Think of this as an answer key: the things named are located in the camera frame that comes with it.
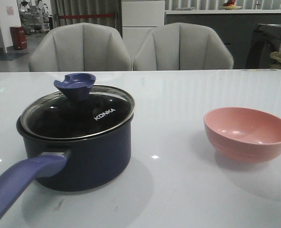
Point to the glass lid with purple knob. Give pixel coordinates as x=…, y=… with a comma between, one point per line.
x=79, y=109

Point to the grey upholstered chair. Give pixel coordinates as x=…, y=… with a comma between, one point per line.
x=81, y=47
x=182, y=46

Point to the pink plastic bowl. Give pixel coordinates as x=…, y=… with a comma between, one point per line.
x=244, y=134

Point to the fruit plate on counter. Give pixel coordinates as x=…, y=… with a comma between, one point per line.
x=230, y=5

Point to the left grey upholstered chair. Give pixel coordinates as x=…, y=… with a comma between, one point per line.
x=81, y=47

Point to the grey counter with white top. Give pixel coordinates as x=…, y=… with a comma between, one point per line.
x=235, y=27

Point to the dark blue saucepan purple handle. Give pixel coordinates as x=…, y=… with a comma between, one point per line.
x=67, y=166

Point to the right grey upholstered chair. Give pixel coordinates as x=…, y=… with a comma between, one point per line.
x=182, y=46

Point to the white cabinet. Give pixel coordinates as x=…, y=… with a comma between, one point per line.
x=138, y=17

